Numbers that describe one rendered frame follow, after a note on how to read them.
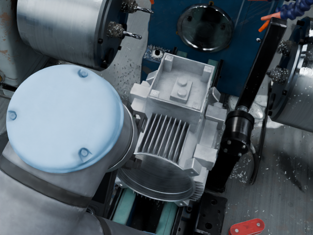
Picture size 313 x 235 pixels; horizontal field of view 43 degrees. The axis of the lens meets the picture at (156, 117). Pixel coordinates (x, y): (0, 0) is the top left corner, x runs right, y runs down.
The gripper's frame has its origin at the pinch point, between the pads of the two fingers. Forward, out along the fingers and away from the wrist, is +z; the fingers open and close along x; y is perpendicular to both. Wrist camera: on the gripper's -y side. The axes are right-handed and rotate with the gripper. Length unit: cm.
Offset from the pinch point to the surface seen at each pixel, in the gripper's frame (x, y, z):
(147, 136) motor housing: -3.0, 5.6, 2.8
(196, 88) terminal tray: -8.9, 17.4, 6.6
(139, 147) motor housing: -2.4, 3.1, -0.1
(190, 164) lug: -11.7, 2.9, 1.2
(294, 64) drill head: -26.8, 29.7, 14.1
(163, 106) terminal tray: -4.3, 11.4, 1.1
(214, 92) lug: -12.4, 18.3, 10.0
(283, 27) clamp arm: -20.3, 30.0, -1.4
